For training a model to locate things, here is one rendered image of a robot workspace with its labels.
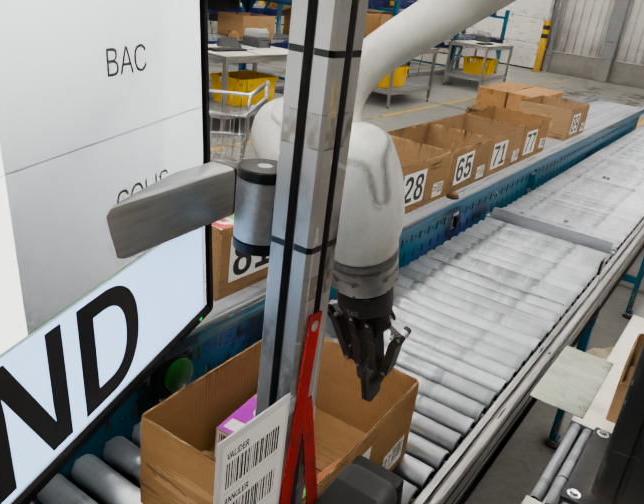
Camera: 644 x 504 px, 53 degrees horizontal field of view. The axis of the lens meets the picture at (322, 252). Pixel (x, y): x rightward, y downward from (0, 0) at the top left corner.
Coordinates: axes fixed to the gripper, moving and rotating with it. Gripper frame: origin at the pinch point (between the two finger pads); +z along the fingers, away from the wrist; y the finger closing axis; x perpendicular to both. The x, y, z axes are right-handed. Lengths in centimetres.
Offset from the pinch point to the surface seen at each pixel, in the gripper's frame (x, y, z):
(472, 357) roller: 50, -4, 47
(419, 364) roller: 38, -12, 43
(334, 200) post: -19, 11, -48
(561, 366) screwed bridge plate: 61, 15, 50
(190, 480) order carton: -24.4, -16.2, 7.7
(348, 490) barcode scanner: -24.1, 13.3, -16.7
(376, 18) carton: 758, -477, 270
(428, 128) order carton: 166, -78, 60
